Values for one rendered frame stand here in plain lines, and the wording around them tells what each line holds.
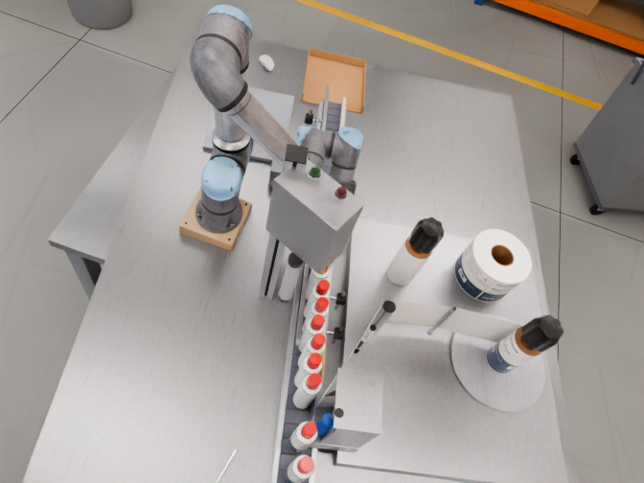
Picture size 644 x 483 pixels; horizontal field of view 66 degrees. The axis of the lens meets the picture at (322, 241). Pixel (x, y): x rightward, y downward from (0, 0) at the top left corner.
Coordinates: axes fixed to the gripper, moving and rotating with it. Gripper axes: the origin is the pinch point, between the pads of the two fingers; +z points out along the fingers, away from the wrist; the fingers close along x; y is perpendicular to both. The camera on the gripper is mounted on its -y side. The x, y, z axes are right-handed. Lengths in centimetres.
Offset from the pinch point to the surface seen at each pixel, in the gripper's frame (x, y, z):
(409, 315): -24.4, 28.5, 9.1
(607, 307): 87, 183, 58
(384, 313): -31.8, 18.6, 4.7
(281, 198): -48, -15, -30
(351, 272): -5.2, 12.1, 9.3
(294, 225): -48, -12, -25
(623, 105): 147, 175, -44
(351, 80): 82, 8, -36
